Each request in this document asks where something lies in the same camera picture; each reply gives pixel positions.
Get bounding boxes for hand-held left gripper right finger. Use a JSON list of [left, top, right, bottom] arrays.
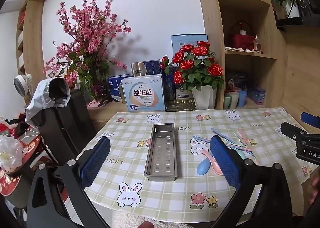
[[209, 135, 304, 228]]

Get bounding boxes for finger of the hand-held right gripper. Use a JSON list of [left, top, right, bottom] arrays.
[[301, 112, 320, 125], [280, 122, 314, 145]]

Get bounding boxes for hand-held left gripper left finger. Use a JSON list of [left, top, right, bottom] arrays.
[[26, 136, 112, 228]]

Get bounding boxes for pink spoon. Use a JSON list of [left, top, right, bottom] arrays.
[[201, 149, 224, 175]]

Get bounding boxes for blue spoon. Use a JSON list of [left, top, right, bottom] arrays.
[[196, 154, 215, 176]]

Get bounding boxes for pink chopstick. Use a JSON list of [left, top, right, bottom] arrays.
[[232, 131, 251, 151], [237, 128, 253, 149]]

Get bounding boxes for stainless steel perforated tray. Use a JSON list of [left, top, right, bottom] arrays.
[[144, 123, 178, 181]]

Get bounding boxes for person's right hand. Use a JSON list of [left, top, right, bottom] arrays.
[[307, 168, 320, 207]]

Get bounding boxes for black chair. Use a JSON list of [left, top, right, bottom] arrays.
[[37, 88, 97, 167]]

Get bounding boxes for blue patterned box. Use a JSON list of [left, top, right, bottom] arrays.
[[247, 86, 266, 105]]

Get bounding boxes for blue cup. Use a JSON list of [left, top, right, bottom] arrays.
[[237, 90, 248, 108]]

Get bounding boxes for checked rabbit print tablecloth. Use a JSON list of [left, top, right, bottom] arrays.
[[75, 107, 320, 216]]

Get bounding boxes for beige cup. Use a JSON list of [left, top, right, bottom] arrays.
[[229, 91, 240, 109]]

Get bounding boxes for black tripod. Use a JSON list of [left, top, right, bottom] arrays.
[[98, 93, 116, 108]]

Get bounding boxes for white faceted vase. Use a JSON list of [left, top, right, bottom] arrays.
[[191, 85, 217, 111]]

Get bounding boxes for gold metal tray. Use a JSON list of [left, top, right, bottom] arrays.
[[167, 99, 195, 112]]

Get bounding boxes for dark blue shelf box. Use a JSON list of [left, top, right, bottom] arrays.
[[226, 71, 249, 89]]

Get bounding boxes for white and blue small box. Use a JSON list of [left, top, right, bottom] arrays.
[[175, 86, 193, 99]]

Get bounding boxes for blue and white carton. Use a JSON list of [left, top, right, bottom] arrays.
[[107, 75, 130, 102]]

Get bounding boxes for clear plastic bag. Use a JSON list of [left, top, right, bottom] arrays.
[[0, 134, 24, 176]]

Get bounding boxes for light blue printed box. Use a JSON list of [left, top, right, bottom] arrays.
[[124, 74, 166, 112]]

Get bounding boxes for small perfume bottle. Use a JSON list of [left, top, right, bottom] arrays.
[[253, 35, 262, 53]]

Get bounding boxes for tall dark blue box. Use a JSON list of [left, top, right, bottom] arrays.
[[162, 66, 176, 101]]

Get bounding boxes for red rose bouquet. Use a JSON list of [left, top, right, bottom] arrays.
[[160, 41, 225, 92]]

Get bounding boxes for dark blue box silver canister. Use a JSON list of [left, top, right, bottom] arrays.
[[131, 59, 161, 77]]

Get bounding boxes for white desk fan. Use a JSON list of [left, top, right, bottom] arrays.
[[14, 73, 35, 97]]

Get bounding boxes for pink blossom artificial plant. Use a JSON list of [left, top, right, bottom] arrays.
[[42, 0, 132, 101]]

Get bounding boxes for pale blue flat box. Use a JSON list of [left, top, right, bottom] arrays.
[[171, 34, 208, 55]]

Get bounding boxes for wooden shelf unit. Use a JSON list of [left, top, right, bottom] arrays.
[[195, 0, 288, 111]]

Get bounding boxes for black wall shelf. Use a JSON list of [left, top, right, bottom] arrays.
[[276, 17, 320, 31]]

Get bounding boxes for red basket with handle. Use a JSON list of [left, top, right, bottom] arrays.
[[230, 20, 255, 50]]

